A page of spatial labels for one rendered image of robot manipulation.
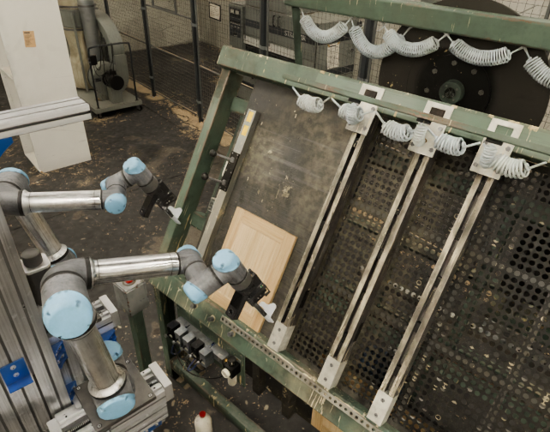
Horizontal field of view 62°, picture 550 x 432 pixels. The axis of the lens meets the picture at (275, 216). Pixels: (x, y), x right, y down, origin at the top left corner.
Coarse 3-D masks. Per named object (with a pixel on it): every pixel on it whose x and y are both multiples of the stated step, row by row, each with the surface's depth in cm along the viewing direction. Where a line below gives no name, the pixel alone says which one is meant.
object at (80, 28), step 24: (72, 0) 634; (72, 24) 649; (96, 24) 646; (72, 48) 674; (96, 48) 658; (120, 48) 653; (96, 72) 642; (120, 72) 665; (96, 96) 634; (120, 96) 662
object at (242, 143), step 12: (252, 120) 221; (240, 132) 225; (252, 132) 224; (240, 144) 224; (240, 156) 224; (240, 168) 228; (228, 192) 228; (216, 204) 230; (216, 216) 229; (216, 228) 232; (204, 240) 232; (204, 252) 232
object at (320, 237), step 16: (352, 112) 170; (352, 128) 183; (368, 128) 179; (352, 144) 187; (368, 144) 189; (352, 160) 186; (336, 176) 190; (352, 176) 189; (336, 192) 192; (336, 208) 189; (320, 224) 193; (336, 224) 195; (320, 240) 192; (304, 256) 195; (320, 256) 196; (304, 272) 198; (304, 288) 196; (288, 304) 199; (288, 320) 198; (272, 336) 201; (288, 336) 202
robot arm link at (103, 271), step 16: (128, 256) 142; (144, 256) 143; (160, 256) 145; (176, 256) 147; (192, 256) 148; (48, 272) 126; (80, 272) 130; (96, 272) 134; (112, 272) 136; (128, 272) 138; (144, 272) 141; (160, 272) 144; (176, 272) 147
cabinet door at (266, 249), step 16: (240, 208) 224; (240, 224) 223; (256, 224) 217; (224, 240) 228; (240, 240) 223; (256, 240) 217; (272, 240) 212; (288, 240) 207; (240, 256) 222; (256, 256) 216; (272, 256) 211; (288, 256) 206; (256, 272) 216; (272, 272) 210; (224, 288) 226; (272, 288) 210; (224, 304) 225; (240, 320) 219; (256, 320) 213
